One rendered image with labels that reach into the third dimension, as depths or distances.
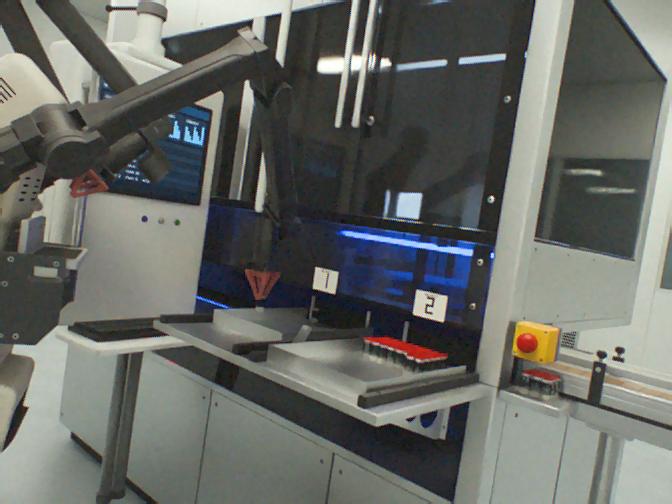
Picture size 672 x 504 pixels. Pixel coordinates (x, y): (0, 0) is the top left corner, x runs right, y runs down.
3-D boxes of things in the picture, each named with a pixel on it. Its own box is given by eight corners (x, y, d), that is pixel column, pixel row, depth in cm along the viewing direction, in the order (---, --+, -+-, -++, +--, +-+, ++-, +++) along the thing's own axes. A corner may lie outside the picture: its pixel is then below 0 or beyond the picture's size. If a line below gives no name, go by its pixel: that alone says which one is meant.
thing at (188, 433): (228, 408, 335) (249, 263, 330) (582, 598, 198) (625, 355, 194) (54, 439, 260) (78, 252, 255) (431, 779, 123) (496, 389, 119)
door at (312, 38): (242, 200, 182) (268, 18, 179) (349, 213, 151) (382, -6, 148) (241, 199, 182) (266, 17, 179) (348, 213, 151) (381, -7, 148)
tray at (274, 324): (305, 319, 169) (307, 307, 169) (372, 340, 152) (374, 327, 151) (212, 322, 143) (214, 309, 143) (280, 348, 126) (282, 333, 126)
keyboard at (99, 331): (188, 321, 177) (189, 313, 177) (218, 331, 169) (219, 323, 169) (66, 330, 144) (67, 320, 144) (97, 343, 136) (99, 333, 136)
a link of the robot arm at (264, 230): (252, 213, 140) (268, 215, 137) (272, 215, 146) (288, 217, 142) (250, 241, 141) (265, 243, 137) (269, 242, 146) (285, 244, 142)
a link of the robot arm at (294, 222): (271, 188, 138) (289, 211, 134) (302, 193, 147) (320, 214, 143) (247, 224, 143) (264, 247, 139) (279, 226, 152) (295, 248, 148)
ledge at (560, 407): (524, 390, 129) (526, 382, 129) (582, 408, 120) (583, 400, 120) (498, 398, 119) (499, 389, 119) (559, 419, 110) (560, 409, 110)
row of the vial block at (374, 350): (365, 356, 130) (368, 337, 130) (430, 378, 118) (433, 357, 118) (359, 357, 128) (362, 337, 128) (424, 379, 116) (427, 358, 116)
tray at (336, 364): (371, 350, 138) (373, 336, 138) (463, 381, 121) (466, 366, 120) (266, 361, 113) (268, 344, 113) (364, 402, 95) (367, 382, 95)
